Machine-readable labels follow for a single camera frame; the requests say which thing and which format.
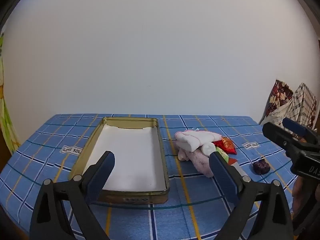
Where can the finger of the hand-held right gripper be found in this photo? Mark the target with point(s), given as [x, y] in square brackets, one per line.
[278, 133]
[295, 126]

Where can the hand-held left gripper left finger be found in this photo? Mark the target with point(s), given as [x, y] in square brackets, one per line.
[100, 173]

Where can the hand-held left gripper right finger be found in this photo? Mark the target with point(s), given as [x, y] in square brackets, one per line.
[225, 177]

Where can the gold metal tin box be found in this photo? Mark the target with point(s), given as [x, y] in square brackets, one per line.
[80, 165]

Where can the green tissue packet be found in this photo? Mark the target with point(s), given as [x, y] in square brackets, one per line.
[222, 155]

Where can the pink fluffy cloth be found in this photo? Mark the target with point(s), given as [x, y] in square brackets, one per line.
[200, 165]

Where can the red gold brocade pouch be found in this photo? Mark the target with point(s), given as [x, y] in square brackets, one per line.
[226, 145]

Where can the white sock with pink trim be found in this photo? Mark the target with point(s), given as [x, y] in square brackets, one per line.
[209, 148]

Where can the dark purple scrunchie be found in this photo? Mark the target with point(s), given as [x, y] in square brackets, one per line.
[261, 167]

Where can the white cloth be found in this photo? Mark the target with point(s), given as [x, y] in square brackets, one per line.
[186, 141]

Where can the person's right hand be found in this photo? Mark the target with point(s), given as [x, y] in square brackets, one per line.
[298, 195]

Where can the plaid cloth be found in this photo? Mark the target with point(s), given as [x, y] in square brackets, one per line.
[303, 100]

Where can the dark red floral pillow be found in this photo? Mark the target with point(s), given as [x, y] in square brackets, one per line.
[277, 95]

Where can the white tin liner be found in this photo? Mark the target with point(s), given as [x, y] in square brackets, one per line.
[135, 155]

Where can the blue plaid bed sheet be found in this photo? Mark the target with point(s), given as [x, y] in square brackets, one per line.
[185, 220]

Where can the green floral curtain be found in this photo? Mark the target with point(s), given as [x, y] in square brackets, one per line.
[6, 120]

